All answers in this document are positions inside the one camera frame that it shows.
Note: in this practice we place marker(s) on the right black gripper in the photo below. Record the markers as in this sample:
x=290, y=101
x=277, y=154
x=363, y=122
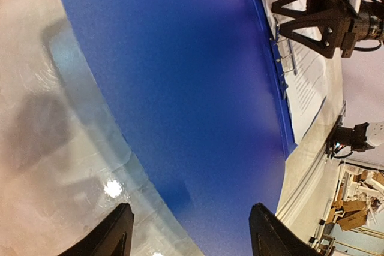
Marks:
x=337, y=25

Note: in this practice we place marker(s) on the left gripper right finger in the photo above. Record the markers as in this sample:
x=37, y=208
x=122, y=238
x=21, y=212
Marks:
x=269, y=236

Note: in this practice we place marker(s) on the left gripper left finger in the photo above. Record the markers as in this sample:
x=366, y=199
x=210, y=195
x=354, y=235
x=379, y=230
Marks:
x=112, y=236

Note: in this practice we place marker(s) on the printed paper sheet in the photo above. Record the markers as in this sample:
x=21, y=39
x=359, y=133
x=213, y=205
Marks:
x=307, y=90

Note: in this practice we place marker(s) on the blue file folder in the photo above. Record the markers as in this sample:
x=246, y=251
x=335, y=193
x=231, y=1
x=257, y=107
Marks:
x=194, y=87

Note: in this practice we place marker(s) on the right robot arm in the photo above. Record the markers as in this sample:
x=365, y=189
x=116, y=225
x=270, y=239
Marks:
x=370, y=25

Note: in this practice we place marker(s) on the metal folder clip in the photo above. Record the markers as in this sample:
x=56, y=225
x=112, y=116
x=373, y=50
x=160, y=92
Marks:
x=283, y=52

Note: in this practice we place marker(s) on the cardboard boxes pile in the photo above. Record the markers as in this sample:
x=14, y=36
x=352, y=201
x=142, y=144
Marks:
x=358, y=198

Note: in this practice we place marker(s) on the white background equipment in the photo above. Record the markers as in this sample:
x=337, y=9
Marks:
x=326, y=244

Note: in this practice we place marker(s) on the aluminium front rail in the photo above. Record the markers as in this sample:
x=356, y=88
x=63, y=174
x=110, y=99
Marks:
x=304, y=167

